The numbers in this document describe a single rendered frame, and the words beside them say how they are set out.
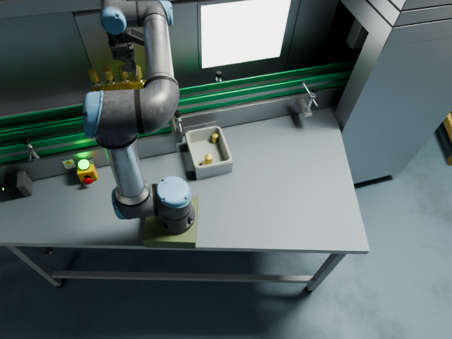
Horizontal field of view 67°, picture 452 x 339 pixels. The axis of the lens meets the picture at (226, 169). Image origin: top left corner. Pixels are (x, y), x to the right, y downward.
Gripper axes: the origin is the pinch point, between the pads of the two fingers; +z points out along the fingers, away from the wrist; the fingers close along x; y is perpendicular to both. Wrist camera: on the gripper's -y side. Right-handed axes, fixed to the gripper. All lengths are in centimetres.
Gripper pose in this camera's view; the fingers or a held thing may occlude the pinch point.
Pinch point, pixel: (136, 70)
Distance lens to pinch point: 147.1
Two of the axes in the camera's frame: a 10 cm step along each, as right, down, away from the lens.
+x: 2.4, 8.0, -5.5
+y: -9.7, 1.8, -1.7
